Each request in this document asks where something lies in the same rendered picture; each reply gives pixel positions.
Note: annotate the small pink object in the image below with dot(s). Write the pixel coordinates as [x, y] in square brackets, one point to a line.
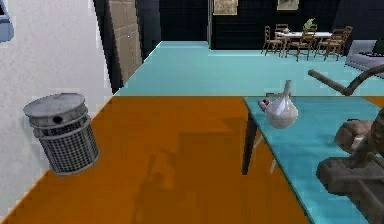
[263, 104]

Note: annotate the clear round glass vase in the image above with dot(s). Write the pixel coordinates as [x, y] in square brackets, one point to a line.
[281, 115]

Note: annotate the brown wooden dining chair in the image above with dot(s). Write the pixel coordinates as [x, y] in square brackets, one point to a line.
[303, 42]
[281, 27]
[270, 41]
[335, 42]
[348, 31]

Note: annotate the framed picture with beige print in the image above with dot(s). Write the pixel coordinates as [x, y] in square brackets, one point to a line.
[225, 6]

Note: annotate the small beige dish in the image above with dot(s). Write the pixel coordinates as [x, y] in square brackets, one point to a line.
[286, 31]

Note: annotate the teal table with dark legs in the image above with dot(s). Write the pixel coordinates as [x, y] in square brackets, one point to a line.
[313, 146]

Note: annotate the grey mesh waste bin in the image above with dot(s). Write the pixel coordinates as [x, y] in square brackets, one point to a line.
[66, 143]

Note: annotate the framed picture with pale print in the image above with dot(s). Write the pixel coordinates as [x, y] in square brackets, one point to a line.
[288, 4]

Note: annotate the green house plant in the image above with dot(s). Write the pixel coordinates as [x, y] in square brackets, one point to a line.
[308, 24]

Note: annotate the white dining table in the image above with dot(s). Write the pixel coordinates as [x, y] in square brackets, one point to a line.
[316, 34]

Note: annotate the brown rounded stone lump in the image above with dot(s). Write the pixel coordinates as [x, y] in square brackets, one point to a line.
[350, 133]

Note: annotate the grey sofa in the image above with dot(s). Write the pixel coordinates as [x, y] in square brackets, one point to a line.
[361, 58]

